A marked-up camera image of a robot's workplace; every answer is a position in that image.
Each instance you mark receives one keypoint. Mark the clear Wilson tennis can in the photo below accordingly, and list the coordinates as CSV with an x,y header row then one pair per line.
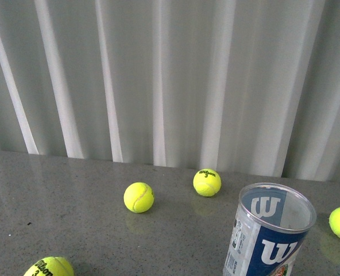
x,y
271,223

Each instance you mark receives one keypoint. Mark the far Wilson tennis ball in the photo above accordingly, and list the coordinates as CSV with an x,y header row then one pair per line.
x,y
207,182

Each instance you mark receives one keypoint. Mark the wilson tennis ball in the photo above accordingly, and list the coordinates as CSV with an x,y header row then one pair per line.
x,y
207,182
51,266

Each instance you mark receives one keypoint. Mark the middle yellow tennis ball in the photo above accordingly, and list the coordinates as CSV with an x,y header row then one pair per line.
x,y
138,197

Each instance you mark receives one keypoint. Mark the near Wilson tennis ball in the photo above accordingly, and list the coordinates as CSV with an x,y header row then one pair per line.
x,y
51,266

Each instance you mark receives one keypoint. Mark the white pleated curtain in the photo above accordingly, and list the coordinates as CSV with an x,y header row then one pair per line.
x,y
242,86

